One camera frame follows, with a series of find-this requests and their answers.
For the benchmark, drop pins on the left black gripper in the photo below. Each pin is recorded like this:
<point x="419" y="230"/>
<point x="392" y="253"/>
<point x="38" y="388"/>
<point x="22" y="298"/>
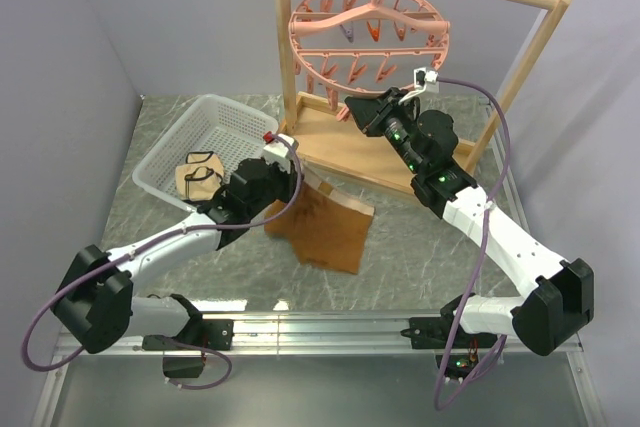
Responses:
<point x="290" y="179"/>

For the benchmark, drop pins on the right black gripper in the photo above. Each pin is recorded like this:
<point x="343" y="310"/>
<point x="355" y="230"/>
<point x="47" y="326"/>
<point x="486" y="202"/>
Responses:
<point x="371" y="114"/>

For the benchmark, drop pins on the brown boxer underwear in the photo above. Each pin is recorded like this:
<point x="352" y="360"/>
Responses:
<point x="326" y="227"/>

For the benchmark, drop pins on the pink round clip hanger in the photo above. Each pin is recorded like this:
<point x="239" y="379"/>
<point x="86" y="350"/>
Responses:
<point x="354" y="47"/>

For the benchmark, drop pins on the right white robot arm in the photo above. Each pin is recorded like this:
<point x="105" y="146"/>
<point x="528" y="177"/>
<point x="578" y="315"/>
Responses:
<point x="555" y="297"/>

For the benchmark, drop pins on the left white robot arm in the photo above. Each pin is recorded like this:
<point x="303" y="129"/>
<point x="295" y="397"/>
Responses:
<point x="97" y="305"/>

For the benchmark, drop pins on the beige folded underwear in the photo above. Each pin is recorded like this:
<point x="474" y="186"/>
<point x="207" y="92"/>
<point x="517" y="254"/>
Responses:
<point x="199" y="177"/>

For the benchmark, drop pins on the white plastic laundry basket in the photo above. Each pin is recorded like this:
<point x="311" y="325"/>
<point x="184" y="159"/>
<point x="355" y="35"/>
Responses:
<point x="231" y="130"/>

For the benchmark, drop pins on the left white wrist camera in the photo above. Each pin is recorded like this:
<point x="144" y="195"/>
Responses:
<point x="279" y="149"/>

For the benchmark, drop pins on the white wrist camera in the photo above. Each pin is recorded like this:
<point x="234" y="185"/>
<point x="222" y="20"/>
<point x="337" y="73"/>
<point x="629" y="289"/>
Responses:
<point x="425" y="81"/>
<point x="279" y="149"/>

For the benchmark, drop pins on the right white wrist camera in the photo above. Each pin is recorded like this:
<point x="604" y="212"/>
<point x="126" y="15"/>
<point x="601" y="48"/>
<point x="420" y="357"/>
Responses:
<point x="425" y="81"/>

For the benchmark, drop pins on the aluminium mounting rail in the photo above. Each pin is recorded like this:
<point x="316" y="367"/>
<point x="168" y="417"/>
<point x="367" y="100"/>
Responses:
<point x="320" y="369"/>

